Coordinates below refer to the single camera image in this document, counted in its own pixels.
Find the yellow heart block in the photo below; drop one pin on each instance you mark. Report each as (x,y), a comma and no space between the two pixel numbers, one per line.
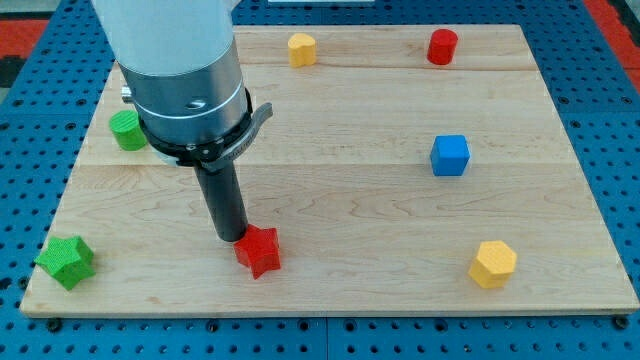
(301,50)

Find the green cylinder block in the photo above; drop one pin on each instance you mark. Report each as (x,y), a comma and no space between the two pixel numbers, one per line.
(126,129)

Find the red cylinder block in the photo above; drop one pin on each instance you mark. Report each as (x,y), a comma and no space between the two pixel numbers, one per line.
(442,46)

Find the blue cube block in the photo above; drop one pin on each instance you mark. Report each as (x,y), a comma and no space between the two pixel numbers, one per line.
(449,155)

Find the light wooden board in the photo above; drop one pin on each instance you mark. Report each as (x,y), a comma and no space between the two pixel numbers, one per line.
(342,170)

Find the red star block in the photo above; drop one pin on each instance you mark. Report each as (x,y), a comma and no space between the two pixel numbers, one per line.
(258,250)

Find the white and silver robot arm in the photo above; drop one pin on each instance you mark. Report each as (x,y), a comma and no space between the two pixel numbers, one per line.
(180,62)

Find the yellow hexagon block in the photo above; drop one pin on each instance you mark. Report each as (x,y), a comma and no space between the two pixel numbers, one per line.
(493,264)

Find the green star block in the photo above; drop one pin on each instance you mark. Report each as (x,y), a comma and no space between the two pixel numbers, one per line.
(67,260)

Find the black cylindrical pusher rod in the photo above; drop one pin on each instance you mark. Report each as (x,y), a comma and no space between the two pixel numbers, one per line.
(223,197)

